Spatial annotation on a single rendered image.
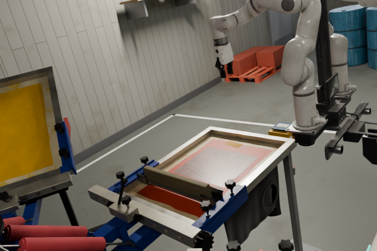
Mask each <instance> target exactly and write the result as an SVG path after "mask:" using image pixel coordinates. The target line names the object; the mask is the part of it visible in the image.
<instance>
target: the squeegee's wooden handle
mask: <svg viewBox="0 0 377 251"><path fill-rule="evenodd" d="M143 170H144V174H145V176H146V177H147V180H148V181H152V182H155V183H158V184H161V185H165V186H167V187H170V188H173V189H176V190H179V191H182V192H185V193H187V194H190V195H193V196H196V197H199V198H202V197H201V196H200V194H202V195H204V196H207V197H210V198H213V197H212V192H211V189H210V185H209V184H206V183H203V182H200V181H197V180H193V179H190V178H187V177H184V176H180V175H177V174H174V173H170V172H167V171H164V170H160V169H157V168H153V167H151V166H145V167H144V168H143Z"/></svg>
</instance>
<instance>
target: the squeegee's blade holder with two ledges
mask: <svg viewBox="0 0 377 251"><path fill-rule="evenodd" d="M148 183H149V184H151V185H154V186H156V187H159V188H162V189H165V190H168V191H170V192H173V193H177V194H179V195H182V196H185V197H187V198H191V199H194V200H196V201H199V202H202V198H199V197H196V196H193V195H190V194H187V193H185V192H182V191H179V190H176V189H173V188H170V187H167V186H165V185H161V184H158V183H155V182H152V181H148Z"/></svg>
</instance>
